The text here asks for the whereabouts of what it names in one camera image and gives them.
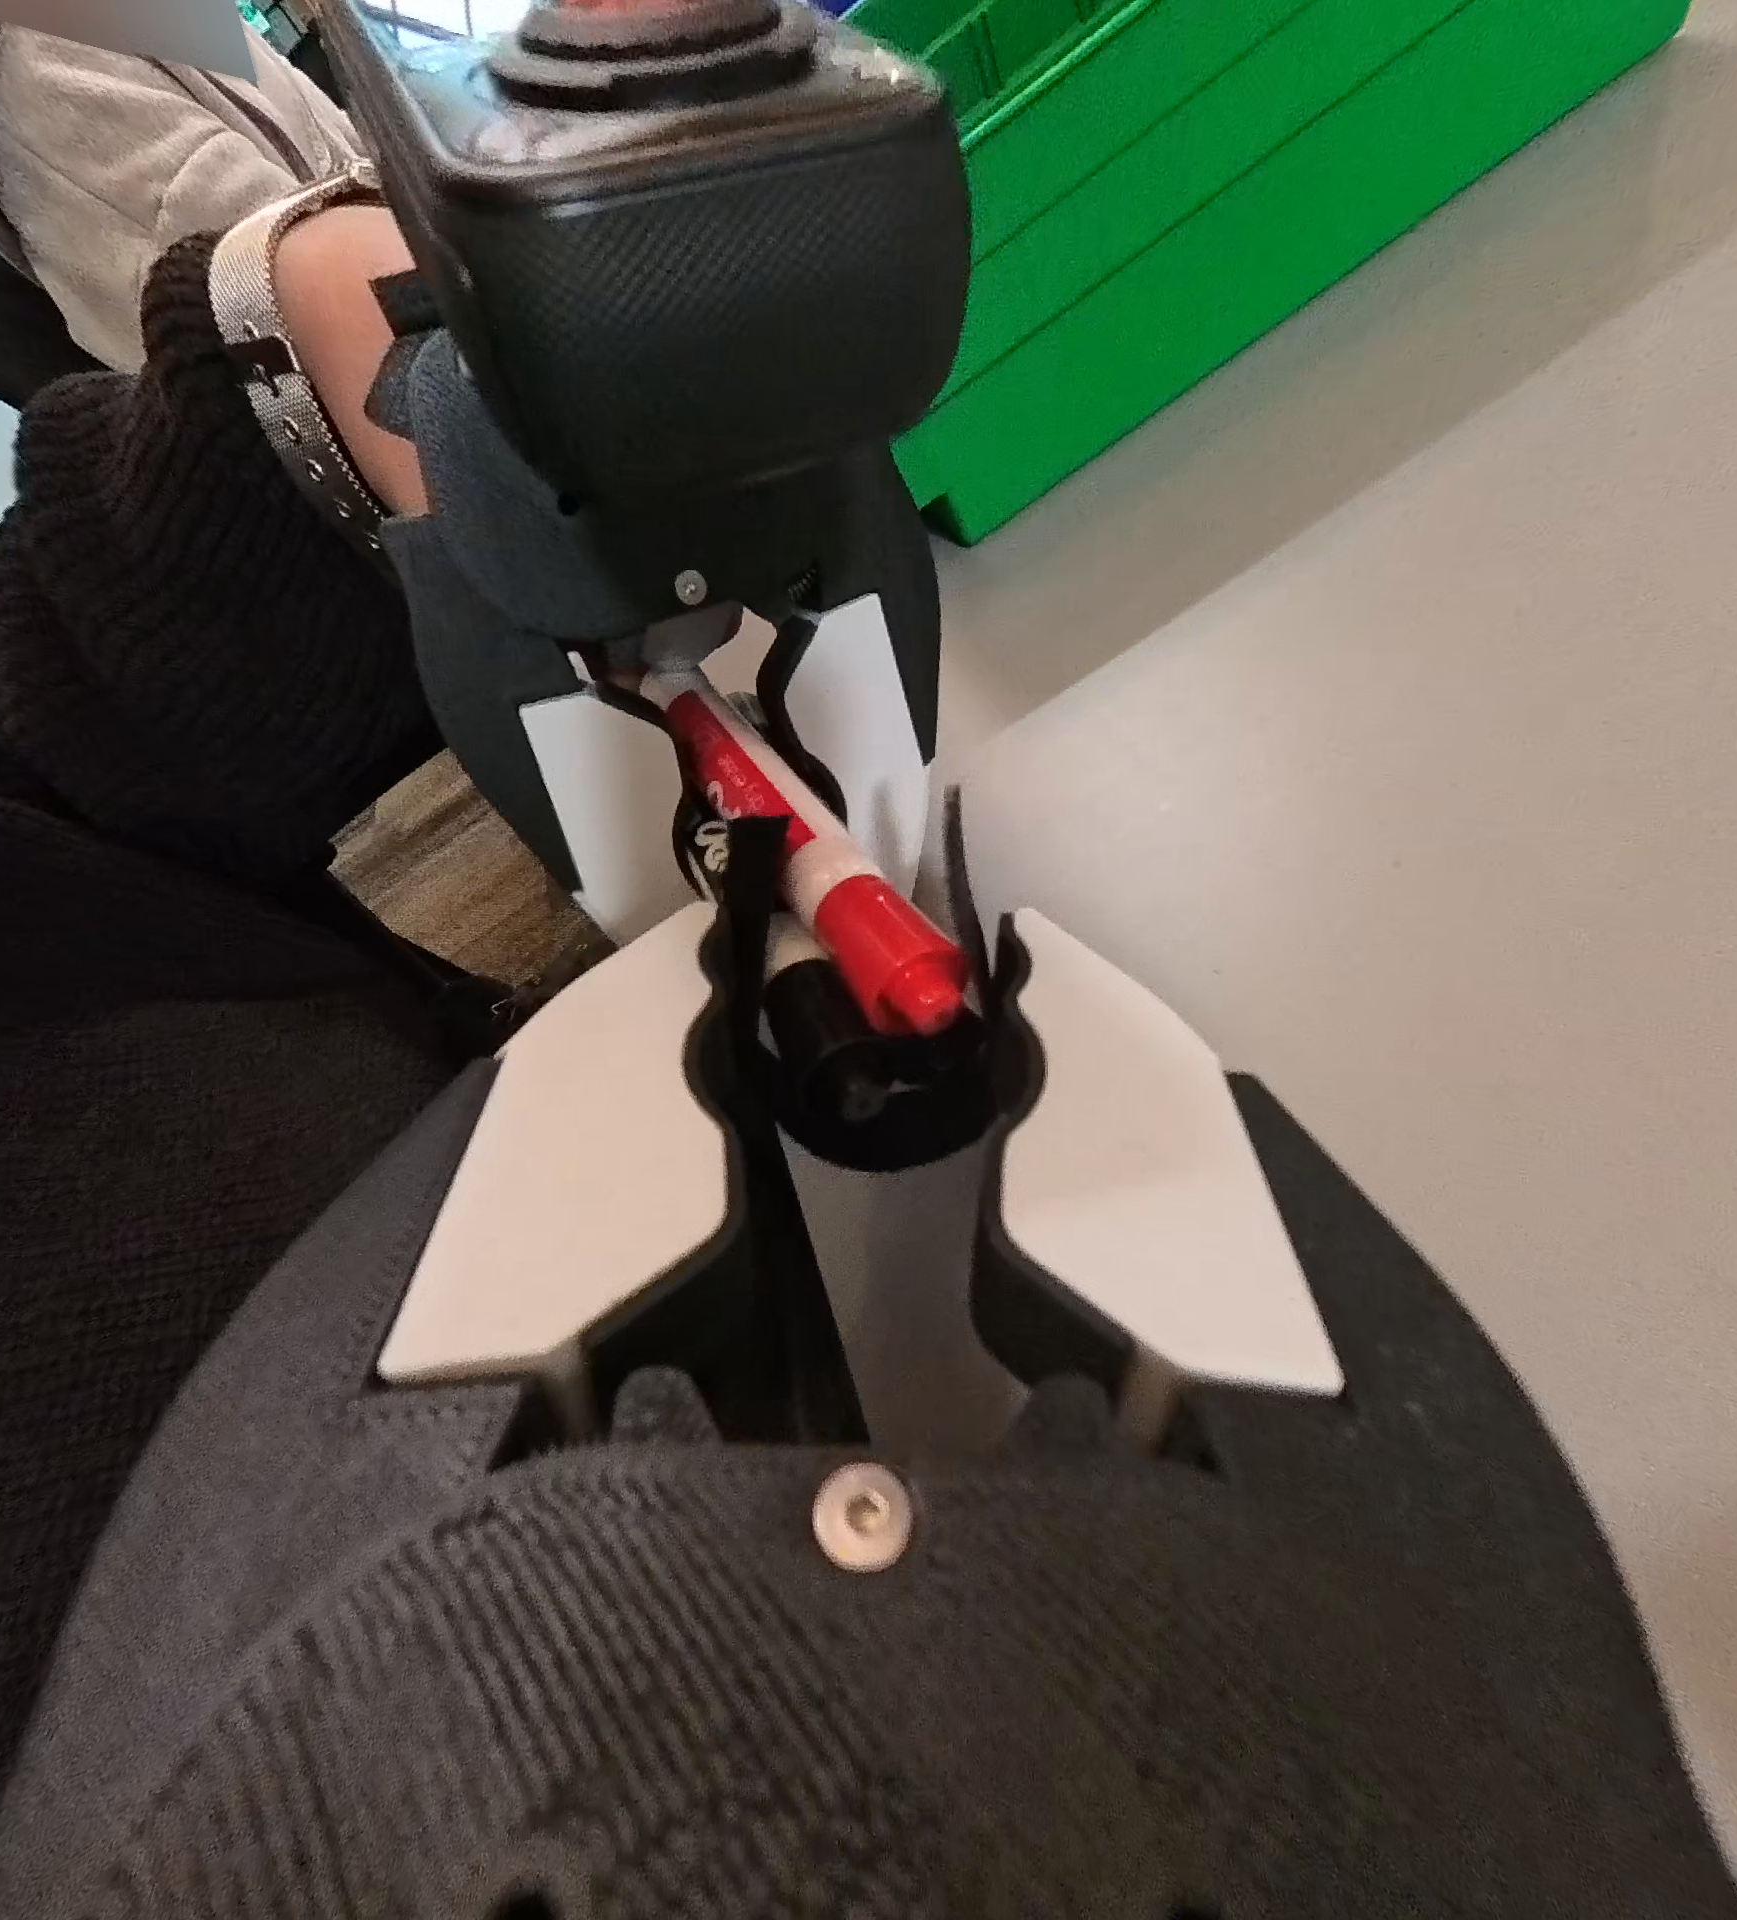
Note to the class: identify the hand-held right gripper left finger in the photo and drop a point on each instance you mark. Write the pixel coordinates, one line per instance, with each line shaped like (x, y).
(569, 1185)

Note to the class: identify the person's left hand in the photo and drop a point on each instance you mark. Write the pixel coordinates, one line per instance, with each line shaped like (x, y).
(337, 315)

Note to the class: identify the red dry erase marker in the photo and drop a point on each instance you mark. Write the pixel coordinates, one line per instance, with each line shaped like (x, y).
(869, 930)

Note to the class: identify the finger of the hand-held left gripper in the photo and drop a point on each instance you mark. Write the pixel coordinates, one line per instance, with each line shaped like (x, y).
(599, 795)
(853, 705)

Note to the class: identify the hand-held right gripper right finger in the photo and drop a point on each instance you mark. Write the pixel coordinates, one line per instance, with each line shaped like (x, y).
(1170, 1200)

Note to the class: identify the black knit sweater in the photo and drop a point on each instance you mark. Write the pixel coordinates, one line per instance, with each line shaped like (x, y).
(88, 1200)

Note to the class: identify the green plastic bin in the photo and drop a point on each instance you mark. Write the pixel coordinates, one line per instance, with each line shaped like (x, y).
(1184, 225)

